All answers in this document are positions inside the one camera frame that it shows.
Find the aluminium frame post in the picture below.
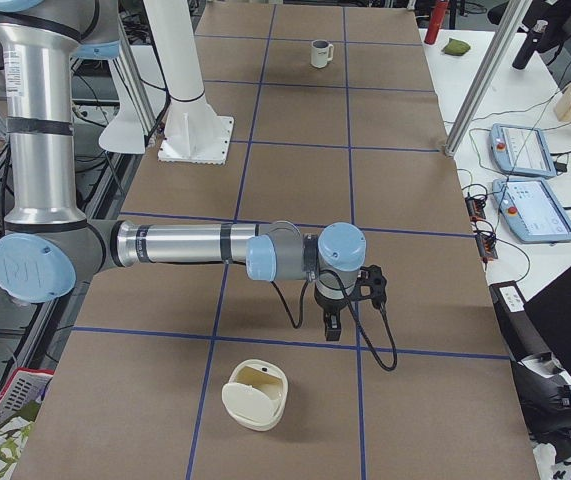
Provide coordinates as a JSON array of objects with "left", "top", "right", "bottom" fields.
[{"left": 443, "top": 0, "right": 532, "bottom": 157}]

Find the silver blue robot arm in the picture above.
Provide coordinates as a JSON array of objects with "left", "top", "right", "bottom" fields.
[{"left": 0, "top": 1, "right": 370, "bottom": 341}]

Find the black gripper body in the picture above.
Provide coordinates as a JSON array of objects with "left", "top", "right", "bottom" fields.
[{"left": 314, "top": 280, "right": 355, "bottom": 314}]

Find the white mug with handle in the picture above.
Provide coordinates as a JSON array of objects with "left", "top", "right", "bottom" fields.
[{"left": 310, "top": 39, "right": 334, "bottom": 69}]

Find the black bottle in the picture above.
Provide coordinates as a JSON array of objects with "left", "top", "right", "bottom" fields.
[{"left": 512, "top": 19, "right": 549, "bottom": 70}]

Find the green cloth pouch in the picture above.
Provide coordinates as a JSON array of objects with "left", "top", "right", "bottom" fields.
[{"left": 442, "top": 38, "right": 471, "bottom": 57}]

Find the red bottle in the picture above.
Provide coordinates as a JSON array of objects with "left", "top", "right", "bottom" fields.
[{"left": 424, "top": 0, "right": 449, "bottom": 45}]

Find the lower blue teach pendant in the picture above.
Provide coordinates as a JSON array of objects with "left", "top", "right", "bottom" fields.
[{"left": 492, "top": 178, "right": 571, "bottom": 244}]

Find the blue teach pendant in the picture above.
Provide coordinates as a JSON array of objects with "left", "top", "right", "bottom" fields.
[
  {"left": 489, "top": 123, "right": 557, "bottom": 179},
  {"left": 492, "top": 178, "right": 571, "bottom": 244}
]

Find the upper blue teach pendant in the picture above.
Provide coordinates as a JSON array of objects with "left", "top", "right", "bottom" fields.
[{"left": 489, "top": 123, "right": 557, "bottom": 179}]

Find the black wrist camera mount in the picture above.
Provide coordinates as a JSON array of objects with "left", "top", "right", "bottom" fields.
[{"left": 353, "top": 265, "right": 387, "bottom": 310}]

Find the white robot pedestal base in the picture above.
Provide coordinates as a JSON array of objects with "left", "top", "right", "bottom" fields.
[{"left": 144, "top": 0, "right": 234, "bottom": 165}]

